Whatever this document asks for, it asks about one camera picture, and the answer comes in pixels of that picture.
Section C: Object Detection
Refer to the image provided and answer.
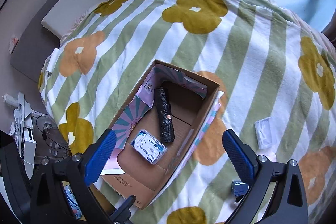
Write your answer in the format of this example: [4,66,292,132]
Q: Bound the clear floss pick box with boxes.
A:
[254,117,276,149]

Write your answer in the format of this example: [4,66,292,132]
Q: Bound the dental floss labelled box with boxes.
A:
[130,129,167,165]

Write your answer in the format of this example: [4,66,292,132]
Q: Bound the black bag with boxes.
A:
[154,87,175,143]

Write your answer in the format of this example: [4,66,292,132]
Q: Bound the open cardboard box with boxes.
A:
[101,60,222,209]

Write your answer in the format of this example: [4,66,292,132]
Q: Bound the white devices on floor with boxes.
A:
[2,91,72,180]

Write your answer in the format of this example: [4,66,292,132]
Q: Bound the floral striped blanket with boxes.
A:
[38,0,335,223]

